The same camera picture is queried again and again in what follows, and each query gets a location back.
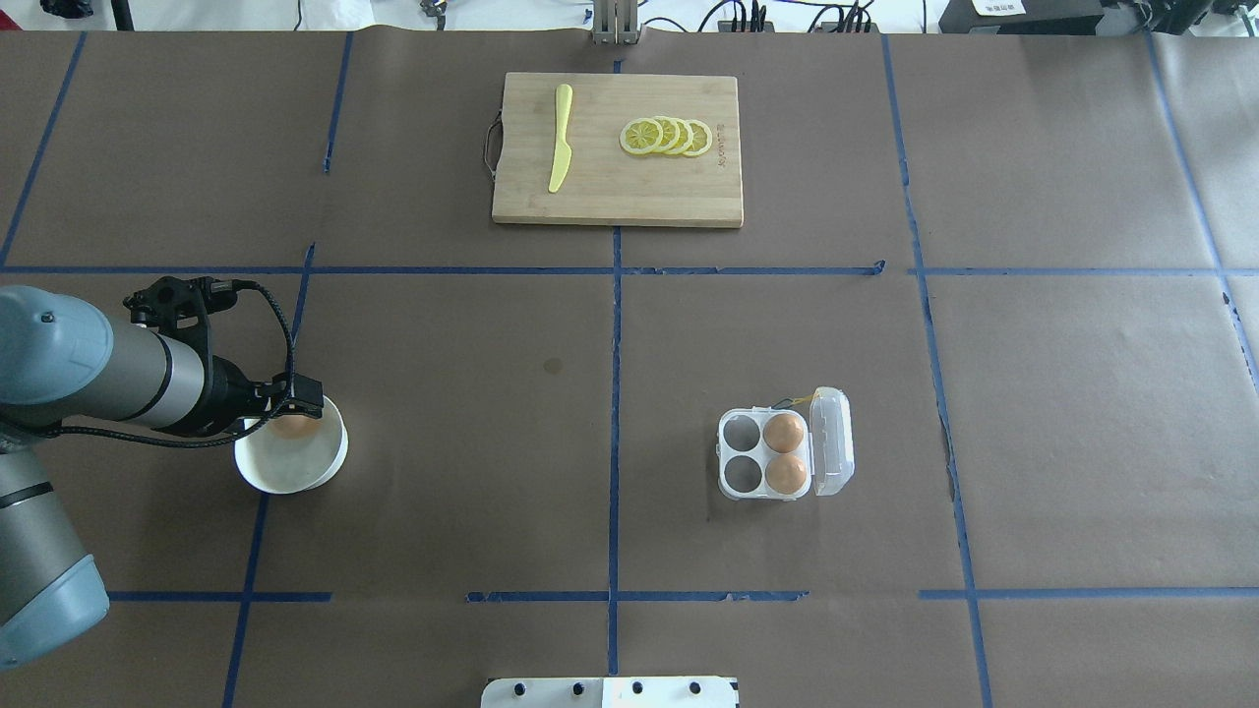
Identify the clear plastic egg box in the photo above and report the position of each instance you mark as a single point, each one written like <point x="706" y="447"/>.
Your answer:
<point x="828" y="449"/>

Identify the white bowl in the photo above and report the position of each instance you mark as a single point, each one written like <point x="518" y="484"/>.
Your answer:
<point x="286" y="467"/>

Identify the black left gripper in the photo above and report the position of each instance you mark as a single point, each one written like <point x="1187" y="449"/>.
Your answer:
<point x="224" y="390"/>

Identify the upper brown egg in box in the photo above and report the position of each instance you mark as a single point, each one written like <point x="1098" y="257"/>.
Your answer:
<point x="784" y="432"/>

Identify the aluminium frame post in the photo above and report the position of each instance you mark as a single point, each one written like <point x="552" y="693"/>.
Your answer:
<point x="615" y="22"/>

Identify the wooden cutting board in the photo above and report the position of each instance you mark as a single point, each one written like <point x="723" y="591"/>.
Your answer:
<point x="606" y="186"/>

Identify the lower brown egg in box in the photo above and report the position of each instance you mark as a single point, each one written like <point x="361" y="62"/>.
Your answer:
<point x="787" y="475"/>

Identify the brown egg from bowl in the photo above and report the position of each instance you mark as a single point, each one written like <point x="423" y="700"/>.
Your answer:
<point x="293" y="427"/>

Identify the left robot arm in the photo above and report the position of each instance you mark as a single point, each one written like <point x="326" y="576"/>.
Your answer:
<point x="68" y="369"/>

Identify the yellow plastic knife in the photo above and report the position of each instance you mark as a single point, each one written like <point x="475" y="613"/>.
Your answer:
<point x="562" y="152"/>

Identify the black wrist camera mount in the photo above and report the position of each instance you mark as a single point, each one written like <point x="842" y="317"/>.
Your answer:
<point x="181" y="309"/>

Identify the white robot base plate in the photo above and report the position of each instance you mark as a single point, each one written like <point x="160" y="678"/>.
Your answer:
<point x="650" y="691"/>

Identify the back lemon slice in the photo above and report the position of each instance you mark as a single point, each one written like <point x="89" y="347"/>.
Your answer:
<point x="700" y="139"/>

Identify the brown egg in box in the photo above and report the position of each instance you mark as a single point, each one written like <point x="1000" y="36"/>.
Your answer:
<point x="784" y="432"/>
<point x="787" y="475"/>

